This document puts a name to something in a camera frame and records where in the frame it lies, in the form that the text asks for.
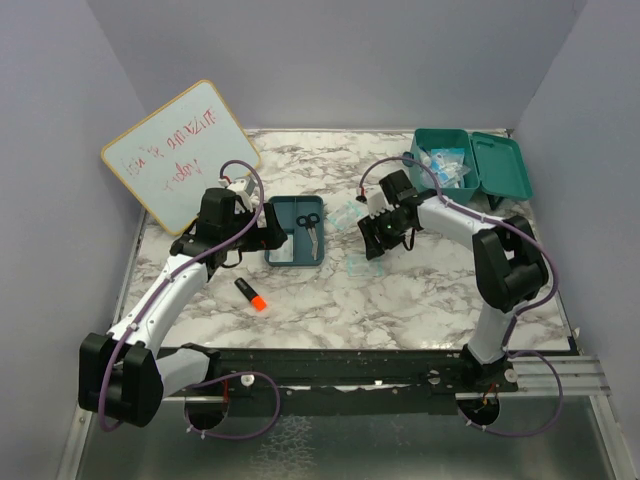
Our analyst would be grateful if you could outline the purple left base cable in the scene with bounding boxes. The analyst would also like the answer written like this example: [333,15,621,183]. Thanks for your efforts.
[183,372,282,441]

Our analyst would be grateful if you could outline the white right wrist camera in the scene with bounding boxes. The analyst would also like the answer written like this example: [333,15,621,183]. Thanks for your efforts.
[356,189,393,219]

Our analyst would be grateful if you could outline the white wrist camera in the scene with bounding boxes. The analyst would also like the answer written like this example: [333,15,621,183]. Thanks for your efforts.
[356,189,393,219]
[219,176,256,212]

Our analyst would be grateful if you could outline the teal plaster sheet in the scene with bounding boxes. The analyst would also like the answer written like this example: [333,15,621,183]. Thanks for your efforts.
[269,234,294,264]
[346,254,384,278]
[327,201,362,231]

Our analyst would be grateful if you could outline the teal divided tray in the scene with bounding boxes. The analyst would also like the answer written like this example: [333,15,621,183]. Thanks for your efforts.
[264,195,325,267]

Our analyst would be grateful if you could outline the black handled scissors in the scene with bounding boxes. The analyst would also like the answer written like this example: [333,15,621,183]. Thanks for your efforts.
[296,213,320,260]

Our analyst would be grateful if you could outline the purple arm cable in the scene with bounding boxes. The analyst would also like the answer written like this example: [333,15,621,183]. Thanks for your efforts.
[97,159,265,433]
[359,156,559,351]

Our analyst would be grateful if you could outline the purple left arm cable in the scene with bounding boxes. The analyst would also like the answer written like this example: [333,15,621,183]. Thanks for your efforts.
[97,159,265,433]

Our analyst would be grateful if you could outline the teal medicine kit box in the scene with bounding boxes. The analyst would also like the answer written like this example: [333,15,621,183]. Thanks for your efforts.
[405,128,533,209]

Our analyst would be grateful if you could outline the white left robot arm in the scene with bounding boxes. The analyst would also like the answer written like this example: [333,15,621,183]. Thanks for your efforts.
[78,188,287,427]

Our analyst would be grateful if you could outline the yellow framed whiteboard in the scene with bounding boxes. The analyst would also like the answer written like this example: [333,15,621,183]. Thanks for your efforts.
[101,80,261,235]

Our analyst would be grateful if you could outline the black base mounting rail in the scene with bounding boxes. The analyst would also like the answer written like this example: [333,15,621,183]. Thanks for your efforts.
[170,348,517,416]

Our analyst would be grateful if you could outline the blue alcohol pad sachets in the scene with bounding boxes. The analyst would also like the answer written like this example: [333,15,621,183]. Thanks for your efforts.
[425,148,470,188]

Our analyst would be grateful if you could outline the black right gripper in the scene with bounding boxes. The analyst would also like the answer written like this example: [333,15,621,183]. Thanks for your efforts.
[357,207,411,260]

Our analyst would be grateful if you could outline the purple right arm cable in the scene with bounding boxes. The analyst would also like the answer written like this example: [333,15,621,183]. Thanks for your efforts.
[359,156,559,351]

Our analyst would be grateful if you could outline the black orange highlighter marker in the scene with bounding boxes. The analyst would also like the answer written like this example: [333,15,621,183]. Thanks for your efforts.
[234,278,267,311]

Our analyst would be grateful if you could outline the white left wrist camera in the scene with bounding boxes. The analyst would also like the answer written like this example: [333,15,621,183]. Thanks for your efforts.
[219,176,256,212]

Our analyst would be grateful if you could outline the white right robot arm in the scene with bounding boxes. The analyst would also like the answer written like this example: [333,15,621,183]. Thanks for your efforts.
[357,170,549,391]

